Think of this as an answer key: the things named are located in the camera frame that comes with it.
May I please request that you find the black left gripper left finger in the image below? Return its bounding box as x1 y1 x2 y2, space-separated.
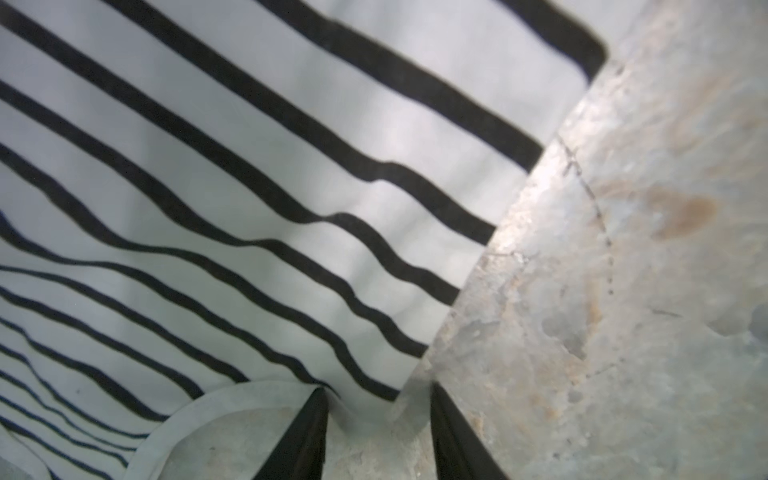
253 388 329 480

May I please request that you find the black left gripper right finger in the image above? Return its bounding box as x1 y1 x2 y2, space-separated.
430 382 507 480

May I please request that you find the black white striped tank top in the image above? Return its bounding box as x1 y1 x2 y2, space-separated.
1 1 644 479

